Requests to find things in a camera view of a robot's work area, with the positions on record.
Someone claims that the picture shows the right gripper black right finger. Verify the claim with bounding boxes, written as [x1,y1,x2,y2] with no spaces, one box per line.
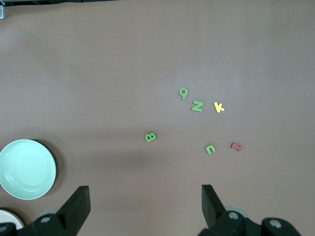
[198,184,302,236]

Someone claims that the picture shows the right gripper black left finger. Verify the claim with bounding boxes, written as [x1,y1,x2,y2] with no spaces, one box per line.
[0,185,91,236]

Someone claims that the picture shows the green foam letter N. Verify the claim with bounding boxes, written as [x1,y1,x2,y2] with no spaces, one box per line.
[191,100,204,113]

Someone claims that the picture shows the beige plate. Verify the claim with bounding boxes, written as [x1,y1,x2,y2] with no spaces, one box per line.
[0,208,25,231]

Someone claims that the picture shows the green plate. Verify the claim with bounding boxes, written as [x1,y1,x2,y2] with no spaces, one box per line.
[0,139,58,201]

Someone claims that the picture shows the yellow foam letter K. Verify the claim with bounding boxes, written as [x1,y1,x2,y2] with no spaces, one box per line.
[213,101,225,114]

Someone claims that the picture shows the brown table mat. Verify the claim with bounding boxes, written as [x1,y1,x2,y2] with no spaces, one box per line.
[0,0,315,236]

